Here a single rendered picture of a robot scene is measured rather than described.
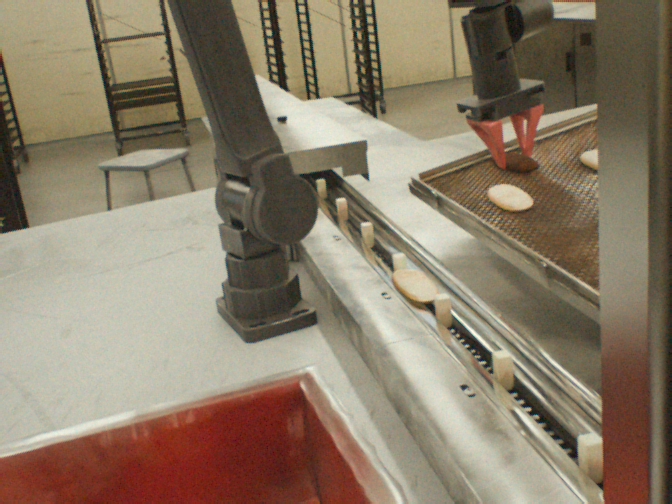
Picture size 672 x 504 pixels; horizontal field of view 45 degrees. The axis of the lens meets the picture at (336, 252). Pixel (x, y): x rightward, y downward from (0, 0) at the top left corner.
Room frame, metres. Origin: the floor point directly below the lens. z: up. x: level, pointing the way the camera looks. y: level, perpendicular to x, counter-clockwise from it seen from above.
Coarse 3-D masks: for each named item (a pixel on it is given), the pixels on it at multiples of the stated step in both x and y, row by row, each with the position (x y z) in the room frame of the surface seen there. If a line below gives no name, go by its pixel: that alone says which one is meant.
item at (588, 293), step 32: (544, 128) 1.16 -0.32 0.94; (576, 128) 1.15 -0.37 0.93; (480, 160) 1.13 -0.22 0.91; (544, 160) 1.06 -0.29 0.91; (576, 160) 1.01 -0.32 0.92; (480, 192) 1.01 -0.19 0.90; (544, 192) 0.94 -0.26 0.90; (576, 192) 0.91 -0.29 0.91; (480, 224) 0.88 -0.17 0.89; (544, 224) 0.84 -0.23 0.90; (576, 224) 0.82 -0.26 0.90; (544, 256) 0.76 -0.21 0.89; (576, 256) 0.74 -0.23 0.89; (576, 288) 0.67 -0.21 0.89
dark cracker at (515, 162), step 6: (510, 156) 1.08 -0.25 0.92; (516, 156) 1.07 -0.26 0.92; (522, 156) 1.06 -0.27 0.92; (510, 162) 1.06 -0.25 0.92; (516, 162) 1.05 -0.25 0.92; (522, 162) 1.04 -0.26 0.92; (528, 162) 1.04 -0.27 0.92; (534, 162) 1.03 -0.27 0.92; (504, 168) 1.06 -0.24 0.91; (510, 168) 1.05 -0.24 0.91; (516, 168) 1.04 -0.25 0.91; (522, 168) 1.03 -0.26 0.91; (528, 168) 1.02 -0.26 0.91; (534, 168) 1.02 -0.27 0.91
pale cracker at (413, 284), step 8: (400, 272) 0.85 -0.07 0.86; (408, 272) 0.84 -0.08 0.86; (416, 272) 0.84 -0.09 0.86; (392, 280) 0.84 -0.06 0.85; (400, 280) 0.83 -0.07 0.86; (408, 280) 0.82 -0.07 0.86; (416, 280) 0.82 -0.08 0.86; (424, 280) 0.81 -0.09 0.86; (400, 288) 0.81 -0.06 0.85; (408, 288) 0.80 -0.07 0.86; (416, 288) 0.80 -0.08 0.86; (424, 288) 0.79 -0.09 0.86; (432, 288) 0.79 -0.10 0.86; (408, 296) 0.79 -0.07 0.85; (416, 296) 0.78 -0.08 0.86; (424, 296) 0.78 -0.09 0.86; (432, 296) 0.78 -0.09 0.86
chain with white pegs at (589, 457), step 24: (432, 312) 0.77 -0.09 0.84; (456, 336) 0.71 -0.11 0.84; (480, 360) 0.66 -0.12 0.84; (504, 360) 0.60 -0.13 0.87; (504, 384) 0.60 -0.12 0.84; (528, 408) 0.56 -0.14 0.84; (552, 432) 0.53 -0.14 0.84; (576, 456) 0.49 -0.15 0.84; (600, 456) 0.46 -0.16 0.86; (600, 480) 0.46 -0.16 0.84
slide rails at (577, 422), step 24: (336, 192) 1.27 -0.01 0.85; (336, 216) 1.14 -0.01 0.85; (360, 216) 1.12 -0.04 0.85; (360, 240) 1.01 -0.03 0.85; (384, 240) 1.00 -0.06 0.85; (384, 264) 0.91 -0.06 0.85; (408, 264) 0.90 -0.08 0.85; (456, 312) 0.74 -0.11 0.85; (480, 336) 0.68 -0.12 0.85; (528, 384) 0.58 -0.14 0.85; (552, 384) 0.58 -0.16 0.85; (504, 408) 0.55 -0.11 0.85; (552, 408) 0.54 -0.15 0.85; (576, 408) 0.54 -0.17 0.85; (528, 432) 0.51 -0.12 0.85; (576, 432) 0.51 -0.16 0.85; (600, 432) 0.50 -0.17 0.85; (552, 456) 0.48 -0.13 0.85; (576, 480) 0.45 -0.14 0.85
